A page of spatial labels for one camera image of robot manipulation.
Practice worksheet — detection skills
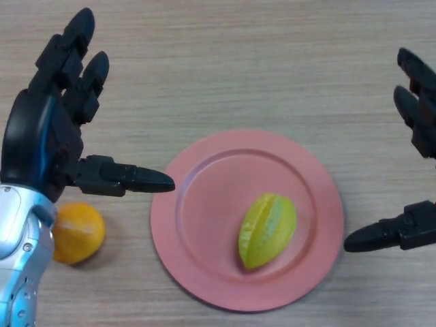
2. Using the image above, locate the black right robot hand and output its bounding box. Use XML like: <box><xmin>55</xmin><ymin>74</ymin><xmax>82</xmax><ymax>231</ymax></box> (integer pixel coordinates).
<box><xmin>343</xmin><ymin>47</ymin><xmax>436</xmax><ymax>253</ymax></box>

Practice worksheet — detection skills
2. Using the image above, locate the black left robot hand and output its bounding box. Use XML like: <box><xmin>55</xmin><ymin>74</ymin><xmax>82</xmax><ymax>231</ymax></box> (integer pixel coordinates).
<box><xmin>0</xmin><ymin>7</ymin><xmax>176</xmax><ymax>204</ymax></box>

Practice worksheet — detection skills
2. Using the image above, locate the yellow starfruit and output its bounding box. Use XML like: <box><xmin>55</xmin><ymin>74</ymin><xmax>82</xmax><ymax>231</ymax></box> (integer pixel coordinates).
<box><xmin>238</xmin><ymin>193</ymin><xmax>298</xmax><ymax>271</ymax></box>

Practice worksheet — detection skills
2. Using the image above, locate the pink round plate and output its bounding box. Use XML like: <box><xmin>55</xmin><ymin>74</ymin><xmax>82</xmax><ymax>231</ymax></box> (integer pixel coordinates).
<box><xmin>150</xmin><ymin>129</ymin><xmax>345</xmax><ymax>313</ymax></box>

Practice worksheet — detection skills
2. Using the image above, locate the orange pear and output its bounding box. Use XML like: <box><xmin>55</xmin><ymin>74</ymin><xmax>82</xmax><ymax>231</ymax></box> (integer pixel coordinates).
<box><xmin>52</xmin><ymin>202</ymin><xmax>106</xmax><ymax>265</ymax></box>

